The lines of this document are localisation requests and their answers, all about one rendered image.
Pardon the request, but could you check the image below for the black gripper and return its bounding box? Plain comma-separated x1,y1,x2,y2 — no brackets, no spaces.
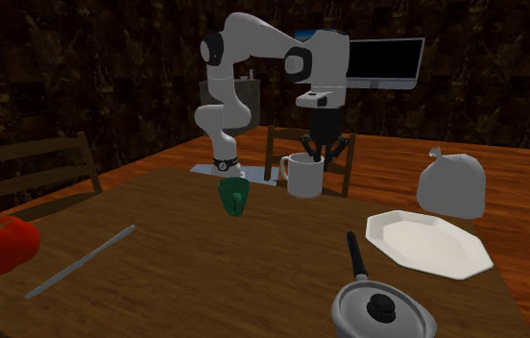
300,106,350,166

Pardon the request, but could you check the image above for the white mug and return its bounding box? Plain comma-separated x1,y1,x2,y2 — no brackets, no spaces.
279,152,326,200

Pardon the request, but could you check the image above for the wooden ladder-back chair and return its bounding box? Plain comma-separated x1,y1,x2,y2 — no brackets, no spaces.
0,131,105,222
263,124,358,199

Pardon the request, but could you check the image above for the pale grey robot stand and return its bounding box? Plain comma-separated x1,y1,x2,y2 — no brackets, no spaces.
189,162,281,187

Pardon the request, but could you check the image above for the green mug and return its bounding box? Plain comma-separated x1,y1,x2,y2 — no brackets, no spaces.
217,177,252,218

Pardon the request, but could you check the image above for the black flat screen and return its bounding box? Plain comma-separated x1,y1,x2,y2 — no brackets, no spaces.
294,29,426,90

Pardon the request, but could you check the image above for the grey tied bag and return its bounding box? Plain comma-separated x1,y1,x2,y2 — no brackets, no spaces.
416,146,487,220

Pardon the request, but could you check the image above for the white octagonal plate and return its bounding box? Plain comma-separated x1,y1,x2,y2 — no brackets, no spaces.
365,209,495,281

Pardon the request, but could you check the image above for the grey saucepan with lid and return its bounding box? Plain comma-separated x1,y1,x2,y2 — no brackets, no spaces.
330,230,438,338

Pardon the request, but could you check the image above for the brown wooden table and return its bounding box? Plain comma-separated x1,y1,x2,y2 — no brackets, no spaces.
0,166,530,338

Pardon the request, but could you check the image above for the grey thin rod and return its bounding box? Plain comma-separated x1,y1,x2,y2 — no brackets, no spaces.
24,224,137,300

